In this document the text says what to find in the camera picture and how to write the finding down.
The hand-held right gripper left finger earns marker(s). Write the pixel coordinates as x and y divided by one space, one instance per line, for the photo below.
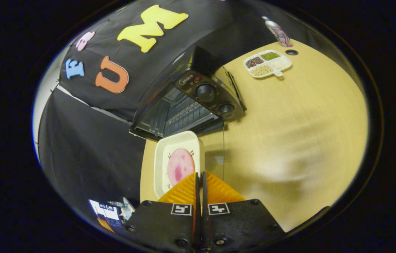
163 225

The pink round food slice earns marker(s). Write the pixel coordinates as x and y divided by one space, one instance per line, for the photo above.
180 167

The white square plate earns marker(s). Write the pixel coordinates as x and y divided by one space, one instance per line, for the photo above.
177 140

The black backdrop cloth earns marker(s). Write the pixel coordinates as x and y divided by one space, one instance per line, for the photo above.
89 151

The black electric oven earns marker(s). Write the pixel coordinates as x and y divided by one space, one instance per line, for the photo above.
205 93

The white divided snack tray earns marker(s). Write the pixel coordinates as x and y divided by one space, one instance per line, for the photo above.
268 65

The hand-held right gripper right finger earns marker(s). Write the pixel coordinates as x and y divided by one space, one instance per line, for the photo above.
240 221

